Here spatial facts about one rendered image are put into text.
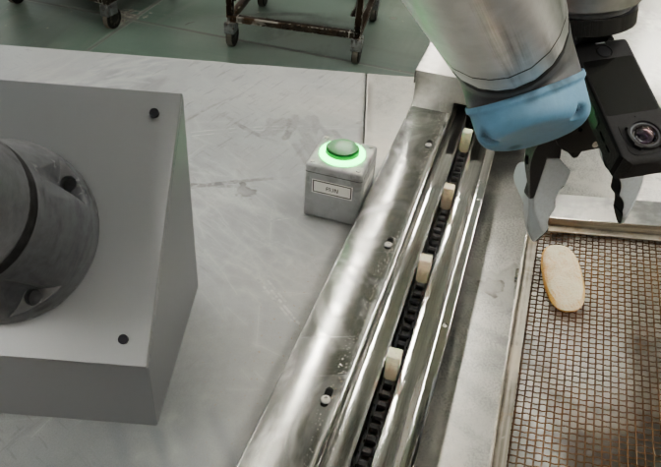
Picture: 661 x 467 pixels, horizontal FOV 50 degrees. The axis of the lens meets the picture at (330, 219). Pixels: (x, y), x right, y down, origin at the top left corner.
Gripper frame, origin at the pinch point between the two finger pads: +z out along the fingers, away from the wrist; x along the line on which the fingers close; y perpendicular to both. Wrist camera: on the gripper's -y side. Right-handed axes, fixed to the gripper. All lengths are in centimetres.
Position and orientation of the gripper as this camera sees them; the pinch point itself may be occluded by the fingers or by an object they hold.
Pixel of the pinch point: (581, 226)
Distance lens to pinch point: 69.3
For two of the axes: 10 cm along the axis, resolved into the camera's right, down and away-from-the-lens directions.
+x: -9.8, 2.0, -0.9
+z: 1.2, 8.2, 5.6
